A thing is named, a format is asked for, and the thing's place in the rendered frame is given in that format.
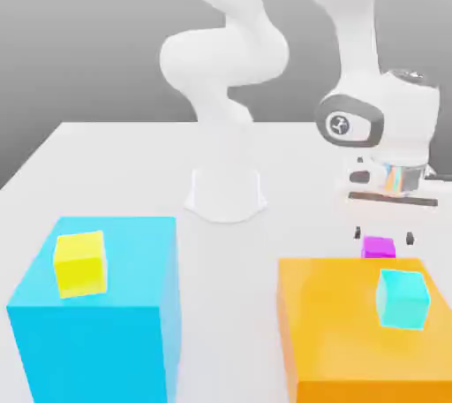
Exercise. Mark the large orange box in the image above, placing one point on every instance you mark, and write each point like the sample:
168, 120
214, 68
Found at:
339, 325

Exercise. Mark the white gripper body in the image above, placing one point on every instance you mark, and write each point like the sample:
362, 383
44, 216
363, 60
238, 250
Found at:
392, 214

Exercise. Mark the large blue box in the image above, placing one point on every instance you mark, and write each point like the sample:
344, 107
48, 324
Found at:
95, 350

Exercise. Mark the small yellow cube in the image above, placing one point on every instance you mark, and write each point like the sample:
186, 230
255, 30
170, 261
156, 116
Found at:
80, 265

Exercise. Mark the small magenta cube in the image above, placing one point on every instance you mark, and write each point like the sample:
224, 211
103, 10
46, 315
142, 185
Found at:
378, 248

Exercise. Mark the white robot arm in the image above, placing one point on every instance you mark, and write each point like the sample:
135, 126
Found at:
222, 60

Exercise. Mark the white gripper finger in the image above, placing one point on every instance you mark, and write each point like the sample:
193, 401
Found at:
409, 238
357, 232

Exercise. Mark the small cyan cube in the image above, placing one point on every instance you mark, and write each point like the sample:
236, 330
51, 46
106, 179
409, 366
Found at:
402, 298

